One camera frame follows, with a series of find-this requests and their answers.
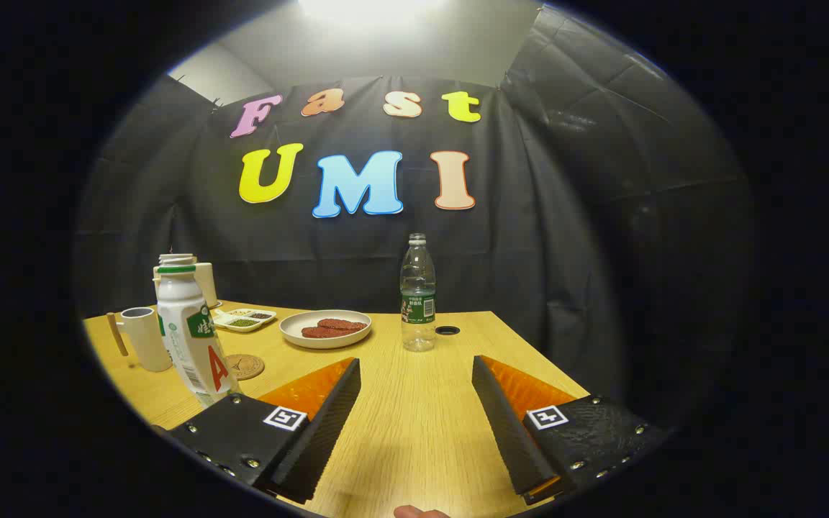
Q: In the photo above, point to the ceiling light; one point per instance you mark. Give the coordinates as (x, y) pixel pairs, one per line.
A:
(364, 8)

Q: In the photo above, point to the red-brown meat slice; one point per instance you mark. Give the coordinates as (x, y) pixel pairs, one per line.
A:
(346, 324)
(322, 332)

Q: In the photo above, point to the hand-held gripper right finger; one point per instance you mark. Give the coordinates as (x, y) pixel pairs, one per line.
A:
(508, 432)

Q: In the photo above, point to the cream toaster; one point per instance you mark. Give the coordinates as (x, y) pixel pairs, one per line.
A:
(206, 284)

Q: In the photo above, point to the wooden table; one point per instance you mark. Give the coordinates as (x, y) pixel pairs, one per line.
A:
(414, 403)

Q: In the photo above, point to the white divided dish with beans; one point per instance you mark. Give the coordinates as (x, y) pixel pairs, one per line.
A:
(242, 320)

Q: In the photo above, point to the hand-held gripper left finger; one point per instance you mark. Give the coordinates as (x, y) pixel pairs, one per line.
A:
(328, 432)

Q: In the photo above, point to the round wooden coaster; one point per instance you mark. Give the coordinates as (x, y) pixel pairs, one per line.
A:
(247, 367)

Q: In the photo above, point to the white round plate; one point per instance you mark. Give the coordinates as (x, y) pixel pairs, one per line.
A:
(296, 325)

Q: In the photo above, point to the white juice bottle green label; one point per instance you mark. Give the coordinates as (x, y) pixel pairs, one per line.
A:
(188, 338)

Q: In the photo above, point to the clear plastic water bottle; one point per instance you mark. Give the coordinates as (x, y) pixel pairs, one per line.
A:
(418, 302)

